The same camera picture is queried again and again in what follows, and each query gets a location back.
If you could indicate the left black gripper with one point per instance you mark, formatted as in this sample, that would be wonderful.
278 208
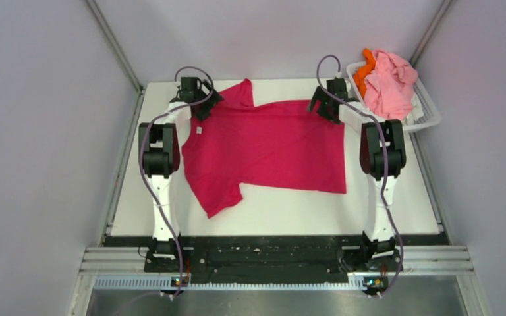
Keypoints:
213 99

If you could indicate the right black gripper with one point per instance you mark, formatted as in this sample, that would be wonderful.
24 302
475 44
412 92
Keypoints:
324 98

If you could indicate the magenta t-shirt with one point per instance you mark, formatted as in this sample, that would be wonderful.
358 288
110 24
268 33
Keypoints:
279 144

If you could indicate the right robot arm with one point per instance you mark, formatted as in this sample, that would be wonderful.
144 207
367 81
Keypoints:
382 156

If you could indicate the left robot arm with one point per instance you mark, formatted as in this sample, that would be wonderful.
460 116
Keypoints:
159 159

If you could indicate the orange t-shirt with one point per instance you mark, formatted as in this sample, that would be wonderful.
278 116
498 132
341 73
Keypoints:
360 75

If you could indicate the light pink t-shirt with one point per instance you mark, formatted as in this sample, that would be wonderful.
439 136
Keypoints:
390 87

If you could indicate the aluminium frame profile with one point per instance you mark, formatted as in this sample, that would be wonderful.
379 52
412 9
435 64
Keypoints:
113 261

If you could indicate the grey slotted cable duct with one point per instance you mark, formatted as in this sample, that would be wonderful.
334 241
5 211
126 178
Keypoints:
168 283

